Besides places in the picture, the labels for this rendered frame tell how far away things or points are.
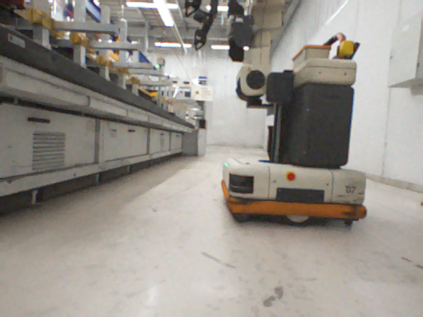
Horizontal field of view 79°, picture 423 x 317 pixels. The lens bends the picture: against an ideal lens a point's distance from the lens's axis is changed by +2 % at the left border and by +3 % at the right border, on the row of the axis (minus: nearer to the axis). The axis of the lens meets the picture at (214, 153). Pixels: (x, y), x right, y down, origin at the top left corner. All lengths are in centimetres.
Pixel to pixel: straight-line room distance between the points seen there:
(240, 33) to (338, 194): 94
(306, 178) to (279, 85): 48
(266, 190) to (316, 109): 46
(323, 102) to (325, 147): 21
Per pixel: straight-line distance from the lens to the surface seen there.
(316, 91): 134
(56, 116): 171
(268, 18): 158
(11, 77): 113
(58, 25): 127
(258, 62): 145
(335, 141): 136
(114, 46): 143
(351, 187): 137
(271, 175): 122
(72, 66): 133
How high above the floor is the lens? 39
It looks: 3 degrees down
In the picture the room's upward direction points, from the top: 3 degrees clockwise
